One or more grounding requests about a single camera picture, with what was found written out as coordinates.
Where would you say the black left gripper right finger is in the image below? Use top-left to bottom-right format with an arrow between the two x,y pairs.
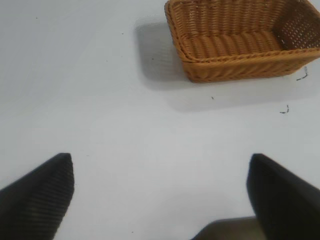
246,153 -> 320,240

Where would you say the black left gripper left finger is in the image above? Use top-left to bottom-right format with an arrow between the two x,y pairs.
0,152 -> 75,240

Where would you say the brown wicker basket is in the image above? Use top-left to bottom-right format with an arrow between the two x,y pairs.
164,0 -> 320,84

